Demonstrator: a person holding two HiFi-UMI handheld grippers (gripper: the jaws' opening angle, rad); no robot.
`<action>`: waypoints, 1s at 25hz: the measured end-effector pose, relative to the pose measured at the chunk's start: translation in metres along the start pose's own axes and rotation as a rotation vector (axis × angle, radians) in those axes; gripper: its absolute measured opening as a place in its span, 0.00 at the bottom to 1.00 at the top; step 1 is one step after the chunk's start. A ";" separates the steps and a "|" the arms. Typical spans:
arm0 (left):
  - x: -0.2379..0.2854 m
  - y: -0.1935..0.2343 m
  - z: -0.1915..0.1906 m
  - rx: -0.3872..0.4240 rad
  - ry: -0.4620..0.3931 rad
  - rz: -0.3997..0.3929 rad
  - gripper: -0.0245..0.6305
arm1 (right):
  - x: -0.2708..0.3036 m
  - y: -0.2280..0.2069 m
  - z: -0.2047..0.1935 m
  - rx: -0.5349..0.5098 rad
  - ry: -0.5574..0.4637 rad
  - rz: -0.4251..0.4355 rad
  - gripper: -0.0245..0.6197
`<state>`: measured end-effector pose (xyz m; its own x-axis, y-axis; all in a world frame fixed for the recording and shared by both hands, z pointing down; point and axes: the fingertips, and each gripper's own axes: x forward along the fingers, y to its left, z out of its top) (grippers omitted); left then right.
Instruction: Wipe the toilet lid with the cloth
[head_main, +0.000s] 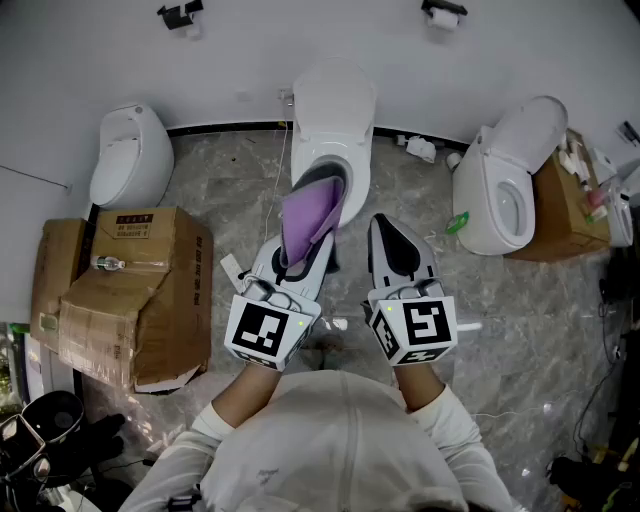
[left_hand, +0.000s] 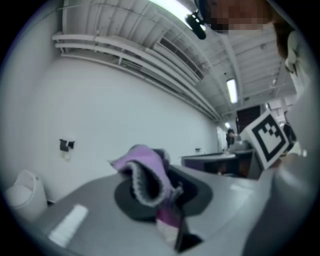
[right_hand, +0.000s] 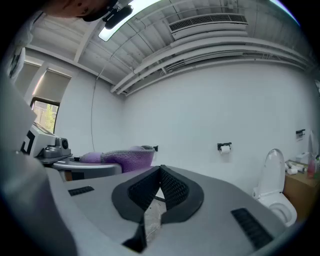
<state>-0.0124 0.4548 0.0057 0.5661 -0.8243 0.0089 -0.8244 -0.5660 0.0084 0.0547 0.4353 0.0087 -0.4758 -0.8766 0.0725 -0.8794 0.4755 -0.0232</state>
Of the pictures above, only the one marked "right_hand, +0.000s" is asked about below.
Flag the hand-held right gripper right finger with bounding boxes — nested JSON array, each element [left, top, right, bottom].
[[159, 164, 205, 225]]

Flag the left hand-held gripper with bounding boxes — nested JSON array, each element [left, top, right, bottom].
[[21, 123, 123, 181]]

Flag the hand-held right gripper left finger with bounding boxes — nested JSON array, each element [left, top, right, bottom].
[[111, 165, 161, 253]]

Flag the purple and grey cleaning cloth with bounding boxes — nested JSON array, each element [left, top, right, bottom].
[[79, 145, 156, 173]]

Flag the white tankless toilet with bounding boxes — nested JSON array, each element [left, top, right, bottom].
[[252, 148, 298, 227]]

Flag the window with grey blind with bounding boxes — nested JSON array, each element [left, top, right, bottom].
[[31, 69, 73, 134]]

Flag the plain cardboard box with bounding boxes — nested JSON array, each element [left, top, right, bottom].
[[282, 171, 320, 222]]

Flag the pink bottle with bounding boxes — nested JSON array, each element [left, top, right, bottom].
[[307, 159, 317, 179]]

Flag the white ceiling pipes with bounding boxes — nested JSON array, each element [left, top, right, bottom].
[[109, 37, 311, 96]]

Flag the white air conditioner unit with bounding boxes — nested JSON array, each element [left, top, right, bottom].
[[168, 13, 249, 41]]

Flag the thin hanging cable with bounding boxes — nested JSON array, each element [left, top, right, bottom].
[[90, 37, 141, 152]]

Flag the black head-mounted camera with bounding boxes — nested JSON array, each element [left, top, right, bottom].
[[102, 4, 134, 30]]

